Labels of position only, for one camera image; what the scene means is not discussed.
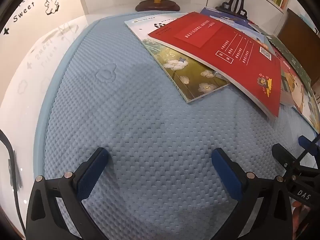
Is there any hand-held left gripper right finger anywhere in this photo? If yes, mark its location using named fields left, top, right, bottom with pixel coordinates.
left=211, top=147, right=293, bottom=240

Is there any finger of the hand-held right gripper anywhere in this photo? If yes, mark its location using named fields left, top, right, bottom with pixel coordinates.
left=272, top=143, right=298, bottom=173
left=298, top=135, right=320, bottom=156

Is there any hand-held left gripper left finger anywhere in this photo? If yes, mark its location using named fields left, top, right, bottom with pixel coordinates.
left=26, top=147, right=110, bottom=240

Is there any salmon red poet cover book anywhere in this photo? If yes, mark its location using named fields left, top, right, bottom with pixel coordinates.
left=271, top=46, right=313, bottom=108

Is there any green cover book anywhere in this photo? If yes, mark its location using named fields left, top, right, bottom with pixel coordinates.
left=269, top=36, right=312, bottom=88

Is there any olive floral cover book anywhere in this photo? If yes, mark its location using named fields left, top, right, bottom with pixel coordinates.
left=142, top=38, right=230, bottom=103

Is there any light blue cartoon cover book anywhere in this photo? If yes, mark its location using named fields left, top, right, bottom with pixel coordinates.
left=246, top=22, right=273, bottom=45

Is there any thick red cover book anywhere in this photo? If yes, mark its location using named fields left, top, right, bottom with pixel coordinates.
left=147, top=11, right=282, bottom=118

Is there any dark blue cover book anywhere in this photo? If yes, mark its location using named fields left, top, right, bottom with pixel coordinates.
left=200, top=7, right=253, bottom=29

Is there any person's right hand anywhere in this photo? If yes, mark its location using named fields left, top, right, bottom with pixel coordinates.
left=291, top=200, right=313, bottom=240

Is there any light blue textured mat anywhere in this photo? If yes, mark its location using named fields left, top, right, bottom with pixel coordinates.
left=34, top=11, right=320, bottom=240

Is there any brown wooden cabinet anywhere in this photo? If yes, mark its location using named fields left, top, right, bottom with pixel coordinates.
left=276, top=8, right=320, bottom=55

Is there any black carved fan stand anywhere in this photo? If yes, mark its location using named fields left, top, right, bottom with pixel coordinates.
left=215, top=0, right=253, bottom=20

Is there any black cable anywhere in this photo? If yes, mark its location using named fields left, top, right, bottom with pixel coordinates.
left=0, top=130, right=27, bottom=233

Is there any black lettering wall sticker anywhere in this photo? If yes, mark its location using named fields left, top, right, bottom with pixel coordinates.
left=12, top=0, right=36, bottom=23

